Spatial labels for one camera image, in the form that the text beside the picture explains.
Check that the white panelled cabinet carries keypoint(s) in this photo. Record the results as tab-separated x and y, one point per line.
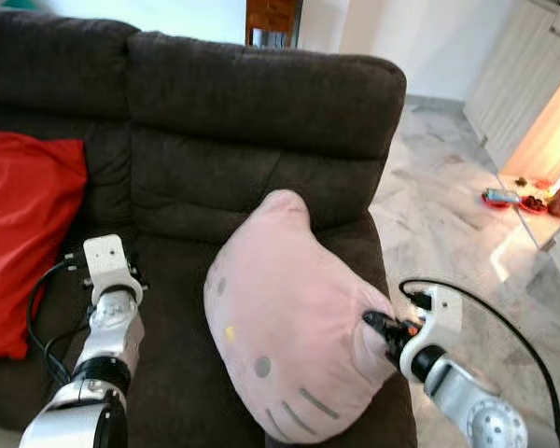
513	75

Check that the dark grey fabric sofa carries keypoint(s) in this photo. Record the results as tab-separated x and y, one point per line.
261	112

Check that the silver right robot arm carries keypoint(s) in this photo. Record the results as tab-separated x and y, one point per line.
476	411

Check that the red plate with food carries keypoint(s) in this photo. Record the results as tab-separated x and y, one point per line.
533	203

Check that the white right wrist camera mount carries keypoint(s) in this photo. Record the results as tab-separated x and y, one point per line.
443	313

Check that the blue and red dish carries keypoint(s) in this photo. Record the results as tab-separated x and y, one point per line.
499	198

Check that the brown wooden cabinet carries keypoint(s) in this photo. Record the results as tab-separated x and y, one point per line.
272	19

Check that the red pillow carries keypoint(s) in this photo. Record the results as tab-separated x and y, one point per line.
28	233

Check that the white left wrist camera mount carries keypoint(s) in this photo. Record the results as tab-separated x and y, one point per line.
107	257

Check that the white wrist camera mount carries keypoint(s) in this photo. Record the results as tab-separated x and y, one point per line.
107	257
443	313

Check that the pink cat face pillow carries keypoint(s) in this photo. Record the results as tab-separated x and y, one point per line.
289	308

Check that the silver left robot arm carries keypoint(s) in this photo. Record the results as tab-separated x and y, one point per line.
112	327

